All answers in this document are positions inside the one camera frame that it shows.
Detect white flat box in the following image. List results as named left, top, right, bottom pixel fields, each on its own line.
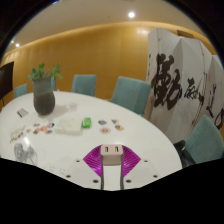
left=54, top=116, right=84, bottom=136

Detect small pink charger block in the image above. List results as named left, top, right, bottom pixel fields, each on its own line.
left=99, top=143, right=125, bottom=167

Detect grey coiled cable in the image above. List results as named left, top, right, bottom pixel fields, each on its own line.
left=13, top=142, right=38, bottom=167

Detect black wall monitor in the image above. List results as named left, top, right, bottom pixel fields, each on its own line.
left=0, top=61, right=15, bottom=101

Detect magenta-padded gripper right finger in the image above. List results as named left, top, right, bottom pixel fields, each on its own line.
left=118, top=145, right=162, bottom=191

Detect teal upholstered chair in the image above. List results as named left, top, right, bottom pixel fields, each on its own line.
left=13, top=83, right=29, bottom=99
left=50, top=77, right=58, bottom=92
left=110, top=76, right=152, bottom=117
left=184, top=114, right=224, bottom=165
left=71, top=73, right=98, bottom=98

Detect potted plant in grey vase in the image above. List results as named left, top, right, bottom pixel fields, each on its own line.
left=27, top=62, right=64, bottom=117

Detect white calligraphy folding screen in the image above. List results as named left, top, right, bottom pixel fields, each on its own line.
left=145, top=27, right=224, bottom=145

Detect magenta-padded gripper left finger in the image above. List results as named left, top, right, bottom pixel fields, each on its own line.
left=65, top=144, right=106, bottom=191

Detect colourful sticker sheet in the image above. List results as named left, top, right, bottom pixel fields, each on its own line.
left=9, top=125, right=28, bottom=144

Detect small green object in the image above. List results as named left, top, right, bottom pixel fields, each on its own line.
left=81, top=116, right=93, bottom=129

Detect ceiling lights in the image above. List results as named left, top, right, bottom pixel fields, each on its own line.
left=13, top=0, right=137, bottom=49

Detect small grey card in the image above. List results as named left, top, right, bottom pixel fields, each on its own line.
left=16, top=107, right=30, bottom=119

